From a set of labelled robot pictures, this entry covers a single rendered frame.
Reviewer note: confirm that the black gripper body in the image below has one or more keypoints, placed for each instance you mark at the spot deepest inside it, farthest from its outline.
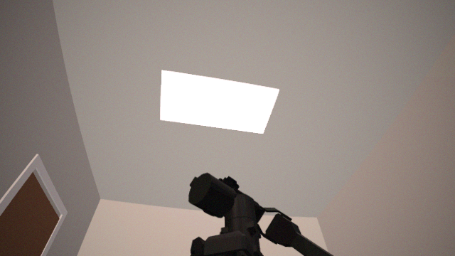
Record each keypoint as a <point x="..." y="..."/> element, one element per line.
<point x="240" y="238"/>

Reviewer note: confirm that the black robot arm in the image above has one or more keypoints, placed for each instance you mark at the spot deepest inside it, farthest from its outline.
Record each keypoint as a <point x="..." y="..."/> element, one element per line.
<point x="221" y="198"/>

